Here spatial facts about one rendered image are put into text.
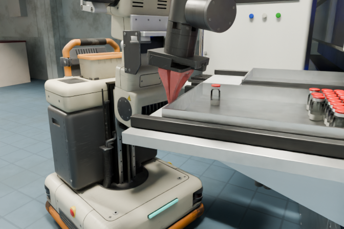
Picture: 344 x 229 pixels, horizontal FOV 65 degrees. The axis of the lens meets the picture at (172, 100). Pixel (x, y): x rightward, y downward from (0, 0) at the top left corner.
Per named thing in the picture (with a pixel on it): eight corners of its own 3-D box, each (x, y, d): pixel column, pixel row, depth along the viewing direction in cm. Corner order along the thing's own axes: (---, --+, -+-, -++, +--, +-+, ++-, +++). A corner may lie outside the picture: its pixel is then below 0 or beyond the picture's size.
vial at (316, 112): (321, 118, 52) (324, 95, 51) (322, 121, 50) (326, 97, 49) (308, 117, 53) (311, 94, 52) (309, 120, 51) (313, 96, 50)
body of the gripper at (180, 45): (196, 72, 46) (204, 27, 43) (145, 60, 49) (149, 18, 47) (208, 67, 51) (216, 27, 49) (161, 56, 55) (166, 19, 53)
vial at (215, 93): (220, 104, 62) (221, 85, 61) (218, 106, 60) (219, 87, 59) (211, 102, 63) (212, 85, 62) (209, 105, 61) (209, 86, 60)
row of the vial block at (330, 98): (328, 110, 57) (332, 89, 56) (347, 141, 41) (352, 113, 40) (317, 109, 58) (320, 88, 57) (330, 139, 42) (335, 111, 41)
